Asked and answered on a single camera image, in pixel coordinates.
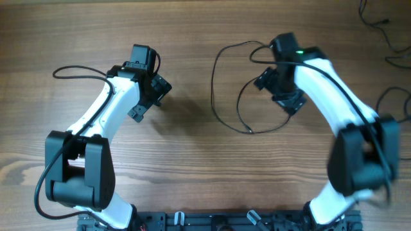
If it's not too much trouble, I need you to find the black usb cable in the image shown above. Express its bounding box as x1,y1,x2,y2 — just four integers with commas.
375,86,411,124
210,40,292,135
358,0,411,70

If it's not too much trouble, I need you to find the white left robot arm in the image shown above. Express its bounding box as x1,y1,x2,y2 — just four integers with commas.
34,44,172,230

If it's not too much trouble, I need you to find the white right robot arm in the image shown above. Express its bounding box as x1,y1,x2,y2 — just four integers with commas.
254,33,401,230

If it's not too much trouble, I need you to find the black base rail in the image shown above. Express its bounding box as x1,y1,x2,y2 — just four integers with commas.
76,210,363,231

